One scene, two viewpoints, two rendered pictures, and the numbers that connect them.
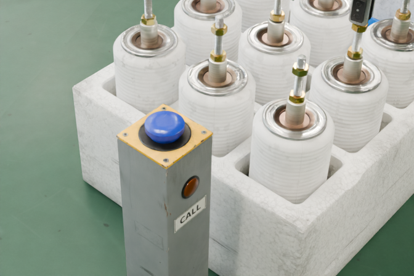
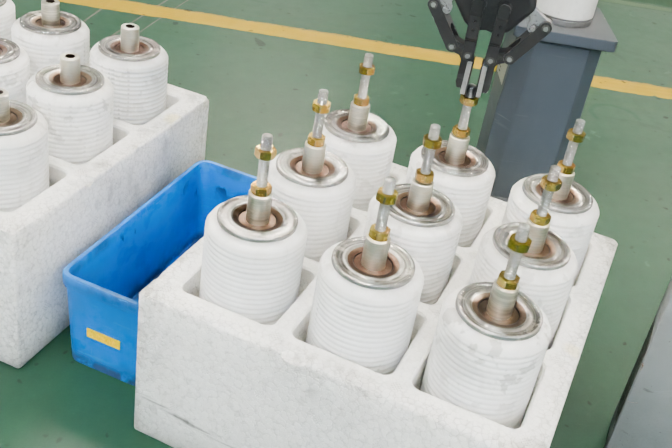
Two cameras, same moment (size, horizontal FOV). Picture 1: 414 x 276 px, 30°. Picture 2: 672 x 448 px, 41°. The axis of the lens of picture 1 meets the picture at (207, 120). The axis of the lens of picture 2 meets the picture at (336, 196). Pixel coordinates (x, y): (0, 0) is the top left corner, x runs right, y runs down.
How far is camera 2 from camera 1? 1.36 m
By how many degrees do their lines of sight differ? 84
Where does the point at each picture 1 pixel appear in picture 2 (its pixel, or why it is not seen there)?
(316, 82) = (478, 182)
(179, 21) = (414, 297)
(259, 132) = (590, 219)
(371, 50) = (387, 149)
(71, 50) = not seen: outside the picture
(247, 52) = (454, 231)
